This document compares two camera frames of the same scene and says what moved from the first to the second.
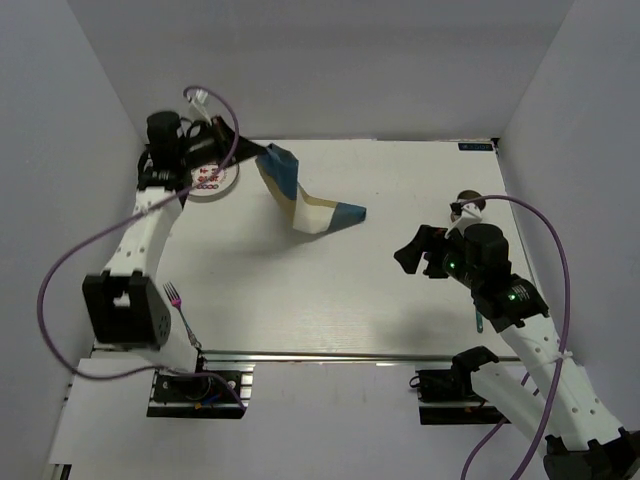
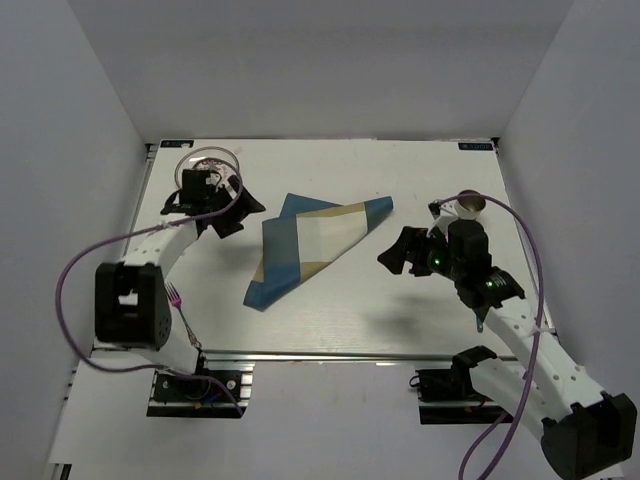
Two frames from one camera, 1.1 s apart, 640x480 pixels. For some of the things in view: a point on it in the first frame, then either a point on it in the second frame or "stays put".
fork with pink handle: (177, 301) stays put
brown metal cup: (469, 194) stays put
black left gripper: (221, 135) to (246, 205)
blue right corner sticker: (474, 147) stays put
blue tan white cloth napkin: (280, 168) to (306, 235)
